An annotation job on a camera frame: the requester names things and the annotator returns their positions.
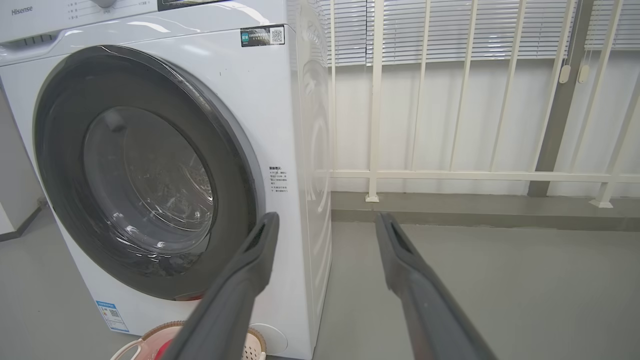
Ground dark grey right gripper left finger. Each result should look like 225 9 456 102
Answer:
162 211 281 360

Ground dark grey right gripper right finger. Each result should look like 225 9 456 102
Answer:
375 212 498 360

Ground black round glass washer door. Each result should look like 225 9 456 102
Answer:
32 45 266 302

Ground cream perforated basket brown rim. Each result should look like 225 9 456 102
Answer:
110 321 267 360

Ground white front-load washing machine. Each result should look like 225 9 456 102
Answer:
0 0 333 360

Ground blue energy label sticker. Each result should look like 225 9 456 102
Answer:
95 300 130 333

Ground white metal railing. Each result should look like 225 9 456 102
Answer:
327 0 640 208

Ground grey vertical column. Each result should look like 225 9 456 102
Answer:
527 0 596 197

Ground black QR code sticker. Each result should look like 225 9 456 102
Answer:
240 25 286 48

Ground white window blinds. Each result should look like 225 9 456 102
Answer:
317 0 640 66

